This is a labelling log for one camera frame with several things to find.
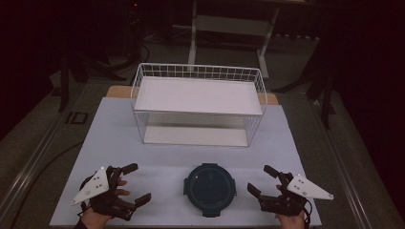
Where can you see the black floor outlet plate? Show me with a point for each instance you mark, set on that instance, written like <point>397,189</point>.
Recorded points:
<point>77,118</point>

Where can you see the pale table cover sheet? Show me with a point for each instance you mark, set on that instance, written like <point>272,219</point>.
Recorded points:
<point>121,143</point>

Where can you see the dark blue round lid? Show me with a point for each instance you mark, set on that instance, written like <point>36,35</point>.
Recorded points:
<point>209,190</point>

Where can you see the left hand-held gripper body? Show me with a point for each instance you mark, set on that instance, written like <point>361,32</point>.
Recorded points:
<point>93,187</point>

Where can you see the metal floor rail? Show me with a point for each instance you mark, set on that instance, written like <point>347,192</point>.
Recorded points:
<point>31,165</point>
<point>342,165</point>

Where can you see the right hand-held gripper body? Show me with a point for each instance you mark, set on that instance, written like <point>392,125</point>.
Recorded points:
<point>307,188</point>

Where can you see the white metal desk frame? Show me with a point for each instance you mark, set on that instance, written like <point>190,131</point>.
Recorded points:
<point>232,25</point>

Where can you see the person's right hand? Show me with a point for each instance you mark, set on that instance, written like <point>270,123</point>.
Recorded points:
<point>291,222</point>

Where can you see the person's left hand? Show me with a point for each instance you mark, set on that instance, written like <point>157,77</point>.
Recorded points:
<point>95,221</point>

